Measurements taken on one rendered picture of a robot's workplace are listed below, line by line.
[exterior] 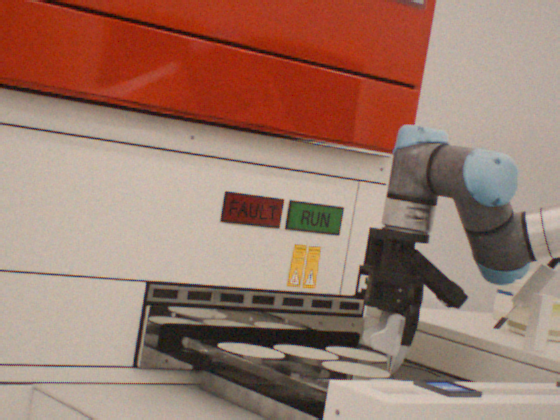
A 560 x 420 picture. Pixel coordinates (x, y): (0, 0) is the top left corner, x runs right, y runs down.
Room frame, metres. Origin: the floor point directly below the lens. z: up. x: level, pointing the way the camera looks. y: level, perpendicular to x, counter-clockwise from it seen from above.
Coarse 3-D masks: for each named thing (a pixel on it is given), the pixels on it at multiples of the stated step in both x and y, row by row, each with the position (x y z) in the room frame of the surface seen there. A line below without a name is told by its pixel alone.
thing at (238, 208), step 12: (228, 204) 1.87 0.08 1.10; (240, 204) 1.88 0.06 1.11; (252, 204) 1.89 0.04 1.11; (264, 204) 1.91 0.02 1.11; (276, 204) 1.92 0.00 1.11; (228, 216) 1.87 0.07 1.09; (240, 216) 1.88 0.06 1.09; (252, 216) 1.90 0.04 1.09; (264, 216) 1.91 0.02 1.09; (276, 216) 1.93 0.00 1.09
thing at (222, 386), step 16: (208, 384) 1.82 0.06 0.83; (224, 384) 1.79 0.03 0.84; (240, 384) 1.77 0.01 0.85; (240, 400) 1.76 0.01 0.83; (256, 400) 1.73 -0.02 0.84; (272, 400) 1.70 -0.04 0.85; (272, 416) 1.70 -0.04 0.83; (288, 416) 1.67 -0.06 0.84; (304, 416) 1.65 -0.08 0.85; (320, 416) 1.64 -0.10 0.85
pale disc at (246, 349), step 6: (228, 342) 1.82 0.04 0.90; (228, 348) 1.77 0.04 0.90; (234, 348) 1.78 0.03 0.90; (240, 348) 1.79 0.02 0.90; (246, 348) 1.80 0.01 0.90; (252, 348) 1.81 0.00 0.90; (258, 348) 1.82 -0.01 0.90; (264, 348) 1.83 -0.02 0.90; (246, 354) 1.75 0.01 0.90; (252, 354) 1.75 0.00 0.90; (258, 354) 1.76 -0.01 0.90; (264, 354) 1.77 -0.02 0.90; (270, 354) 1.78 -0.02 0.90; (276, 354) 1.79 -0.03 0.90; (282, 354) 1.80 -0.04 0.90
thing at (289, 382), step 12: (192, 348) 1.77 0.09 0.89; (204, 348) 1.75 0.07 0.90; (216, 348) 1.73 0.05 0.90; (228, 360) 1.70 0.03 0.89; (240, 360) 1.68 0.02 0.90; (252, 372) 1.66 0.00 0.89; (264, 372) 1.64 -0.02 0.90; (276, 372) 1.62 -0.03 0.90; (288, 384) 1.59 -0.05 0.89; (300, 384) 1.58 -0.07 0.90; (312, 396) 1.56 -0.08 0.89; (324, 396) 1.54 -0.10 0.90
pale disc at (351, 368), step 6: (324, 366) 1.76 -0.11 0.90; (330, 366) 1.76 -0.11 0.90; (336, 366) 1.77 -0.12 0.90; (342, 366) 1.78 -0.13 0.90; (348, 366) 1.79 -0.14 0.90; (354, 366) 1.79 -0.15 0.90; (360, 366) 1.80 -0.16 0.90; (366, 366) 1.81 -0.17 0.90; (348, 372) 1.74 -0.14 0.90; (354, 372) 1.74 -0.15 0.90; (360, 372) 1.75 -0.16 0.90; (366, 372) 1.76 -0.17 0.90; (372, 372) 1.77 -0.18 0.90; (378, 372) 1.77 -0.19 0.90; (384, 372) 1.78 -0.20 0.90
